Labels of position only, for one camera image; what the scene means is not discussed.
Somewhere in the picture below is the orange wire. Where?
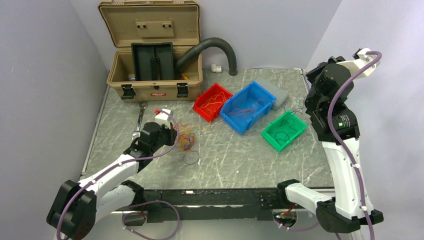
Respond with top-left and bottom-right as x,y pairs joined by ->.
175,123 -> 200,153
227,98 -> 268,121

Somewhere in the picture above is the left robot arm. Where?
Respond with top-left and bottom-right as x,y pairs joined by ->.
46,121 -> 179,240

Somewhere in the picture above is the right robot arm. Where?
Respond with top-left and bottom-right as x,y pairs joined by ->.
275,50 -> 384,234

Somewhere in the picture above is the silver wrench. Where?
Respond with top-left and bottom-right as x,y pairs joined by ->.
131,101 -> 148,140

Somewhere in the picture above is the red plastic bin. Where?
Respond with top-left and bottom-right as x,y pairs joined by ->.
192,83 -> 233,122

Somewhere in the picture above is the grey plastic case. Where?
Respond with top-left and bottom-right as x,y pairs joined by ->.
254,77 -> 289,110

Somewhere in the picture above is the yellow tool in toolbox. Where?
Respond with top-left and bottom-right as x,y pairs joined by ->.
181,73 -> 189,80

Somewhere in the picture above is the green plastic bin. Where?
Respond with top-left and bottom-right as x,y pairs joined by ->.
261,110 -> 308,152

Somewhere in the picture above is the blue plastic bin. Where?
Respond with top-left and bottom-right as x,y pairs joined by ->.
219,81 -> 276,135

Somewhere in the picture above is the black toolbox tray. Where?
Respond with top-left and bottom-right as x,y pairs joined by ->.
131,42 -> 175,81

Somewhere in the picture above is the white pipe fitting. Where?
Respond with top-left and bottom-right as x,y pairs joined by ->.
210,64 -> 222,73

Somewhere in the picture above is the tan plastic toolbox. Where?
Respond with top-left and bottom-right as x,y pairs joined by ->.
98,0 -> 203,102

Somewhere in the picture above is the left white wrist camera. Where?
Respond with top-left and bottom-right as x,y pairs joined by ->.
154,108 -> 174,129

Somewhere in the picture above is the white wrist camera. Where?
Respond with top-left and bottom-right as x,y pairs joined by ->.
154,108 -> 174,129
337,48 -> 381,79

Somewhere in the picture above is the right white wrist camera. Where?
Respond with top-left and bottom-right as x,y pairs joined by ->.
337,48 -> 381,79

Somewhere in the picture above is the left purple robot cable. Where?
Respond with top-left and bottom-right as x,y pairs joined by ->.
56,109 -> 182,240

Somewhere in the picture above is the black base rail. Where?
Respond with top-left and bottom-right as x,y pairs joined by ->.
110,187 -> 309,223

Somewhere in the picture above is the black corrugated hose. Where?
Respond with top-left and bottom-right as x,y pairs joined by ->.
175,37 -> 239,77

